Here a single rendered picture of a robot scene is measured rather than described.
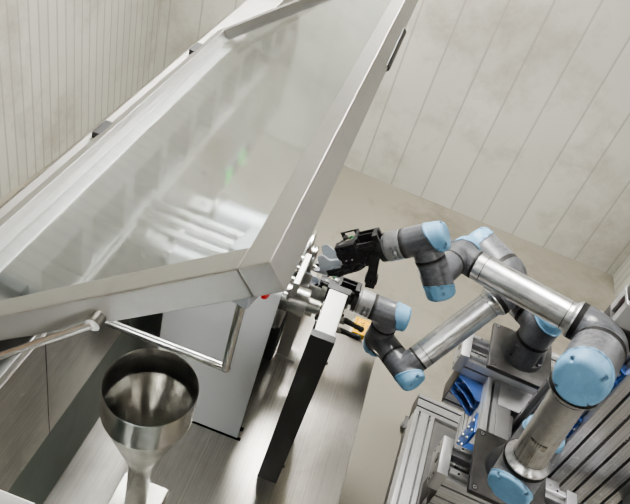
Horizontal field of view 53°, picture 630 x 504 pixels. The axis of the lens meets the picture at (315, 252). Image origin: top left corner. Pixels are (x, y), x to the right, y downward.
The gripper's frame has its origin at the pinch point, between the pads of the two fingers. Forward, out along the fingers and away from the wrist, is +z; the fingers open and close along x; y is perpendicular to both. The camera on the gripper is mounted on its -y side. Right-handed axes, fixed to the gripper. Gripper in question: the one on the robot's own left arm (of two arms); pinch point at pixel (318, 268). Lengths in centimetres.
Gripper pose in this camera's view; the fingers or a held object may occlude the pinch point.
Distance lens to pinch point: 165.7
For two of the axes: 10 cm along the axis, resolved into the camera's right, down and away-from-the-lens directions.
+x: -2.6, 5.9, -7.6
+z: -8.8, 1.9, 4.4
